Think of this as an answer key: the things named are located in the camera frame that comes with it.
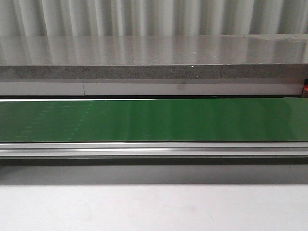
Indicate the grey speckled stone countertop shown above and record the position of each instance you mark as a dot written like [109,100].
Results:
[154,57]

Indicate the green conveyor belt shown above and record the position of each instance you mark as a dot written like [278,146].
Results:
[226,119]

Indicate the white pleated curtain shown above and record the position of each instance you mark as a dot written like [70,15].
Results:
[152,17]

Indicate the aluminium conveyor side rail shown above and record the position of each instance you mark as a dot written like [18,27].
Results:
[153,153]

